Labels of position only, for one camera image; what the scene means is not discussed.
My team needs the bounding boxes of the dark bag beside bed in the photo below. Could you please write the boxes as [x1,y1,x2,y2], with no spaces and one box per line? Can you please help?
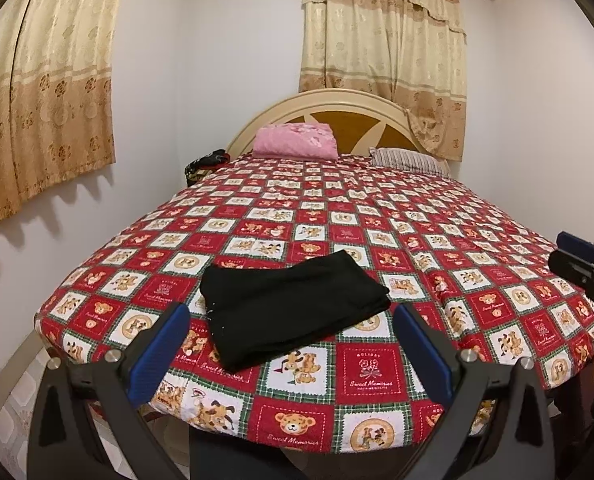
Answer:
[184,148,231,186]

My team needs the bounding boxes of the pink folded blanket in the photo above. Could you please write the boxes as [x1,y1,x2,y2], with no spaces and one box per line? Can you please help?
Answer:
[251,122,339,160]

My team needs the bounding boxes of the striped pillow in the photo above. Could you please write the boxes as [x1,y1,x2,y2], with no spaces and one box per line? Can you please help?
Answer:
[370,148,451,178]

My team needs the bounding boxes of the black pants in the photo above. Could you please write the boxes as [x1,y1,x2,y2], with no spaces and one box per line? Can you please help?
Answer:
[199,250,391,374]

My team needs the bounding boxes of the red teddy bear bedspread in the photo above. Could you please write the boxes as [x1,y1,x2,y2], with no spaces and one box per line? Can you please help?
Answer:
[35,156,594,453]

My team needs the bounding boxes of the beige curtain behind headboard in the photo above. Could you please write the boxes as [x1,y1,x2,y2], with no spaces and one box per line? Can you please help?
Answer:
[299,0,466,162]

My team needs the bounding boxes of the beige curtain left wall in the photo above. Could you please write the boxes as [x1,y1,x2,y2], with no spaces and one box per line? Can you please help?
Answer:
[0,0,120,222]

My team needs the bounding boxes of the cream wooden headboard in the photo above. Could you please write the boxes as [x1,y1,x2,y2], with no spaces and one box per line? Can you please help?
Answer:
[227,88,425,158]

